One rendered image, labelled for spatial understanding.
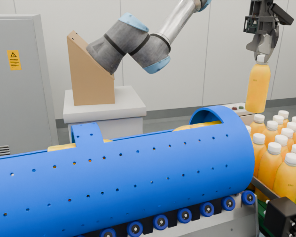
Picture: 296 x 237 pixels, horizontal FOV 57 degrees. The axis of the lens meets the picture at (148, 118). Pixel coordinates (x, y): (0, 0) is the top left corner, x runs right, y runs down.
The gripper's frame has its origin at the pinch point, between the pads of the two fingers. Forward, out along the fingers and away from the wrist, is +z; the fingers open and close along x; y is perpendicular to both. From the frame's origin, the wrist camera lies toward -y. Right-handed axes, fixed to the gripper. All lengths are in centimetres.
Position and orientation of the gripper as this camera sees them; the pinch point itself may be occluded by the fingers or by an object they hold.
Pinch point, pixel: (262, 57)
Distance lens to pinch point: 107.1
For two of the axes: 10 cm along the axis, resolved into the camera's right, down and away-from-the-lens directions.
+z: -0.1, 9.2, 3.9
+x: 3.4, 3.7, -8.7
